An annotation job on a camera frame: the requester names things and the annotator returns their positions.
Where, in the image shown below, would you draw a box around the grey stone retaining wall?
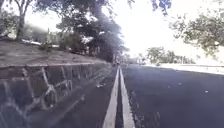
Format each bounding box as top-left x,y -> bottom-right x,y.
0,62 -> 113,128

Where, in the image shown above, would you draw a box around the row of tall trees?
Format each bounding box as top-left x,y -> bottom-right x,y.
0,0 -> 135,66

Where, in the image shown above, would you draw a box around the distant green trees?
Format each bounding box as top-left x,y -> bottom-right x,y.
144,46 -> 198,65

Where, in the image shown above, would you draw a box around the leafy green tree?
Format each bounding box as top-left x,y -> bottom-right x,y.
169,8 -> 224,60

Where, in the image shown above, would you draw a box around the grey asphalt road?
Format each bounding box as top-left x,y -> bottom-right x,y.
49,63 -> 224,128

